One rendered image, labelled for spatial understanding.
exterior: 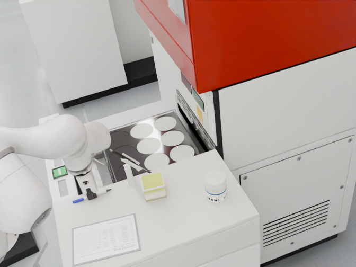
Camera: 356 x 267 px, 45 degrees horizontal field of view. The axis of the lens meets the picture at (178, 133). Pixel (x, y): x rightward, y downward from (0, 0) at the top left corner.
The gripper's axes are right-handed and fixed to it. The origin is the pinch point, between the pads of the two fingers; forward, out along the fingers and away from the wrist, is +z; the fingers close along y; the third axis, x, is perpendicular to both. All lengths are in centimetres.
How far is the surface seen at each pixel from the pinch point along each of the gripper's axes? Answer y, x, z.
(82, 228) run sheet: -12.6, 5.5, -0.2
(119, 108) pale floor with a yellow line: 169, -34, 129
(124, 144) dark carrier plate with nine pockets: 28.2, -17.6, 13.7
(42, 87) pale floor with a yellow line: 238, 25, 140
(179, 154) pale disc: 12.1, -36.7, 11.0
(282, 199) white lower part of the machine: -4, -78, 46
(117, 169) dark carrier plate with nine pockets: 15.2, -11.7, 11.4
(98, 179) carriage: 14.7, -3.4, 13.4
